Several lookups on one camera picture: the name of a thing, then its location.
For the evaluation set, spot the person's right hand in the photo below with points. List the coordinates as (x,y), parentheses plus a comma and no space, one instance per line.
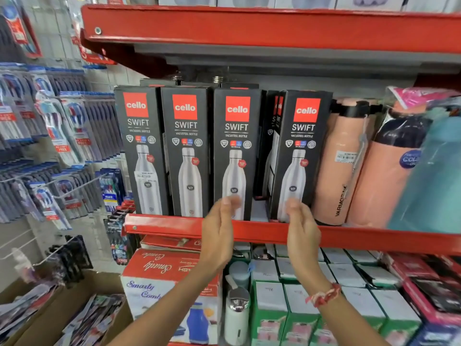
(304,241)

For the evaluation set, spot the person's left hand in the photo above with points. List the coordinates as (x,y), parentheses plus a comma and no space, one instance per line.
(216,237)

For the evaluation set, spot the person's left fingers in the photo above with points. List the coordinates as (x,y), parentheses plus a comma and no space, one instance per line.
(230,205)

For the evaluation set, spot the person's right fingers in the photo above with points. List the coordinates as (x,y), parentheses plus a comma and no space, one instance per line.
(297,209)

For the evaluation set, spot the person's right forearm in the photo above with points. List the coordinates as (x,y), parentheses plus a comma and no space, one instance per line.
(342,320)

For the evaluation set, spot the peach bottle with black cap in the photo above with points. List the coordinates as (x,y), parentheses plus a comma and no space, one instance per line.
(338,176)

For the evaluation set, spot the red metal shelf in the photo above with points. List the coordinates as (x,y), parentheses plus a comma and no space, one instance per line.
(273,30)
(360,238)

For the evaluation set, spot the pale blue bottle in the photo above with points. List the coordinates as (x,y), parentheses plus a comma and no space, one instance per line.
(238,274)

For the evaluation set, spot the row of black bottle boxes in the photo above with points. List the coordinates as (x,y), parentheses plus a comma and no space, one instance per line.
(187,147)

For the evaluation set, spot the peach bottle in plastic wrap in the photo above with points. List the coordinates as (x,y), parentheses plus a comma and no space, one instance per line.
(378,190)

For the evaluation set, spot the stack of green white boxes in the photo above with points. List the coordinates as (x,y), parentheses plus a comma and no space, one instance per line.
(324,295)

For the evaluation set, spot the red white bottle set box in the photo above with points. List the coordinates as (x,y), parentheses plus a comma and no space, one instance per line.
(162,284)

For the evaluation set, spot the white bottle with steel cap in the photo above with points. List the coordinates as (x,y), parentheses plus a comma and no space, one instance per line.
(236,317)

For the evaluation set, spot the dark blue toothbrush packs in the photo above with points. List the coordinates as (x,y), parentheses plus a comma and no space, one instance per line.
(113,198)

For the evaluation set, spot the teal bottle in plastic wrap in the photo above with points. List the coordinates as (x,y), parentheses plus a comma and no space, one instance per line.
(432,183)

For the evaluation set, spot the stack of pink black boxes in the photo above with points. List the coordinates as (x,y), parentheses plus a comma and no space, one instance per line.
(428,284)

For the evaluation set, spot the pink item in plastic wrap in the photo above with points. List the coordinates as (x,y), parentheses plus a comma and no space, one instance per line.
(417,96)

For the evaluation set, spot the black hanging packs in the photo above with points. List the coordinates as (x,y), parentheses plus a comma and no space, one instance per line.
(70,261)

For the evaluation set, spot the pile of loose packets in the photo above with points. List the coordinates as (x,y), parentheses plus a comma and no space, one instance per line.
(97,320)

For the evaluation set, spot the brown cardboard box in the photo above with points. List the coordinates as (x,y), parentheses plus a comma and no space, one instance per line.
(72,291)

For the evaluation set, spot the rack of hanging toothbrush packs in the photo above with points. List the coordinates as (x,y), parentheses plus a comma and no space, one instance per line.
(54,140)

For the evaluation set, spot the blue box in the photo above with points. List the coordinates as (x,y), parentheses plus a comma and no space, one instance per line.
(437,335)

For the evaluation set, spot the red blue hanging pack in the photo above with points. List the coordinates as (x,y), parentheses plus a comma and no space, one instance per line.
(18,30)

